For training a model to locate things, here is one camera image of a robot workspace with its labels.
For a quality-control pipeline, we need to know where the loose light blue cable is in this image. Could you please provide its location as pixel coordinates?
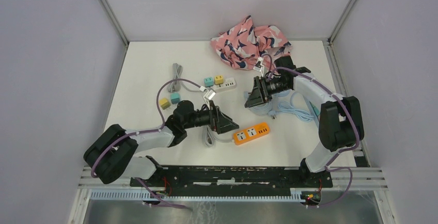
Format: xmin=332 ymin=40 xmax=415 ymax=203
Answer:
xmin=267 ymin=92 xmax=321 ymax=123

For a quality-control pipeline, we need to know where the white power strip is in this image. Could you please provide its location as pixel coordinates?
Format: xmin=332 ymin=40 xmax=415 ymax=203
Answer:
xmin=212 ymin=77 xmax=237 ymax=93

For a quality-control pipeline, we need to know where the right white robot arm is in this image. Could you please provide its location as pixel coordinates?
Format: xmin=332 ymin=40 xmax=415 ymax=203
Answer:
xmin=244 ymin=56 xmax=365 ymax=187

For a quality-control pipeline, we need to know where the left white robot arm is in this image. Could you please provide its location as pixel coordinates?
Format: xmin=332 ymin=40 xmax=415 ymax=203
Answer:
xmin=83 ymin=100 xmax=239 ymax=186

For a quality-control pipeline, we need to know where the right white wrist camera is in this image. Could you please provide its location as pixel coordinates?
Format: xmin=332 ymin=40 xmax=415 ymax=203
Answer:
xmin=253 ymin=57 xmax=264 ymax=74

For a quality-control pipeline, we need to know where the grey cable of orange strip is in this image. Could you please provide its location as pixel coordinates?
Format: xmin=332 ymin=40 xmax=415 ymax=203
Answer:
xmin=203 ymin=126 xmax=234 ymax=148

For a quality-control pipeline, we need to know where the grey cable of white strip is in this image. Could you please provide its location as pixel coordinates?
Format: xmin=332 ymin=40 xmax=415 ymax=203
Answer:
xmin=166 ymin=63 xmax=206 ymax=94

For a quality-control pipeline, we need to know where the teal USB plug adapter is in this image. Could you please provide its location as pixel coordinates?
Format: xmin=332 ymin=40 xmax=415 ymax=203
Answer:
xmin=170 ymin=92 xmax=181 ymax=104

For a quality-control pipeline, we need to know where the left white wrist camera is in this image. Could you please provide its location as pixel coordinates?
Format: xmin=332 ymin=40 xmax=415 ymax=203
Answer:
xmin=203 ymin=89 xmax=216 ymax=101

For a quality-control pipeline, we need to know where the teal adapter on white strip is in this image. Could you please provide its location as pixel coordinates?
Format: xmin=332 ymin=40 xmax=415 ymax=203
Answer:
xmin=204 ymin=77 xmax=214 ymax=87

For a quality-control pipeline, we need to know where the pink patterned cloth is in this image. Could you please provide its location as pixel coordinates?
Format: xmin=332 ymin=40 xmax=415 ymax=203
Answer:
xmin=210 ymin=15 xmax=292 ymax=70

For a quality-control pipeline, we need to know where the yellow adapter on white strip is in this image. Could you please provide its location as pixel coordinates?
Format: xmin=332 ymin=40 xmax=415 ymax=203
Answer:
xmin=214 ymin=75 xmax=224 ymax=85

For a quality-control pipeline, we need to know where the green adapter on blue strip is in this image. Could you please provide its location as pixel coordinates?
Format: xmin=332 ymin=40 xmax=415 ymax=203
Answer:
xmin=310 ymin=103 xmax=320 ymax=116

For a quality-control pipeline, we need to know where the yellow USB plug adapter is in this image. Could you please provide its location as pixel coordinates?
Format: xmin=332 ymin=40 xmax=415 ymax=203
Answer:
xmin=158 ymin=98 xmax=171 ymax=110

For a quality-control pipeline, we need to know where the purple cable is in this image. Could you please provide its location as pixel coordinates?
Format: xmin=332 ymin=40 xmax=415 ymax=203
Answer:
xmin=90 ymin=78 xmax=206 ymax=210
xmin=261 ymin=54 xmax=361 ymax=209

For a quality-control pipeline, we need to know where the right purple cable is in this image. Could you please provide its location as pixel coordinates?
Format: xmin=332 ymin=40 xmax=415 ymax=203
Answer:
xmin=261 ymin=54 xmax=361 ymax=209

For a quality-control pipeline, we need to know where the coiled light blue cable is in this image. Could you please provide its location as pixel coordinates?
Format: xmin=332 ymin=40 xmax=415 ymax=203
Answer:
xmin=243 ymin=91 xmax=278 ymax=117

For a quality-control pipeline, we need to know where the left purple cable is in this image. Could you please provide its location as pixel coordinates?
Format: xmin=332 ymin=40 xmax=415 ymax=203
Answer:
xmin=90 ymin=78 xmax=206 ymax=210

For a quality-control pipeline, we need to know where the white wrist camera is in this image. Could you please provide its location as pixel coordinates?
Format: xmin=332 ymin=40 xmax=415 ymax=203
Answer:
xmin=203 ymin=89 xmax=216 ymax=101
xmin=253 ymin=57 xmax=264 ymax=74

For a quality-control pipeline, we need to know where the orange power strip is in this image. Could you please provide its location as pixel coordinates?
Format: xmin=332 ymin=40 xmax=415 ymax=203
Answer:
xmin=233 ymin=122 xmax=270 ymax=146

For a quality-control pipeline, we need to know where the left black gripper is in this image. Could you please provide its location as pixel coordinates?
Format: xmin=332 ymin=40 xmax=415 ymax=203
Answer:
xmin=183 ymin=100 xmax=239 ymax=134

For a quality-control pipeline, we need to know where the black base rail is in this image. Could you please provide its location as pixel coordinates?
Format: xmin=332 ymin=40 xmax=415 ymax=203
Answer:
xmin=145 ymin=165 xmax=333 ymax=197

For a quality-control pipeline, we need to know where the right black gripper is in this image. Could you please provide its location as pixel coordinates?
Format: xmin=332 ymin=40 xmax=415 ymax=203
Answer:
xmin=245 ymin=75 xmax=290 ymax=107

